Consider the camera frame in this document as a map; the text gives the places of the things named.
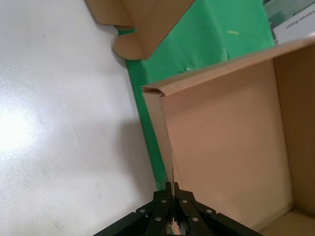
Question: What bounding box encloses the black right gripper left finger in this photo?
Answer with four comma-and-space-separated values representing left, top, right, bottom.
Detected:
93, 181, 175, 236

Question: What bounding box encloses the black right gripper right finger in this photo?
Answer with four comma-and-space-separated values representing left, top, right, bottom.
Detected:
174, 183, 256, 236

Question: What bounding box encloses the brown cardboard mailer box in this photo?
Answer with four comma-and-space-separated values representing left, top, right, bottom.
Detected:
141, 36, 315, 236

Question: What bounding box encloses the cardboard box with round hole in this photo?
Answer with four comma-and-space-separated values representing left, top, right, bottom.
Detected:
84, 0, 197, 61

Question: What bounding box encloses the green table cloth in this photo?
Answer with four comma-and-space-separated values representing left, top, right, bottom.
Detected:
117, 0, 276, 190

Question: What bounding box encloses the white printed panel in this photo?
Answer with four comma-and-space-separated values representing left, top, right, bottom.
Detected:
272, 9, 315, 45

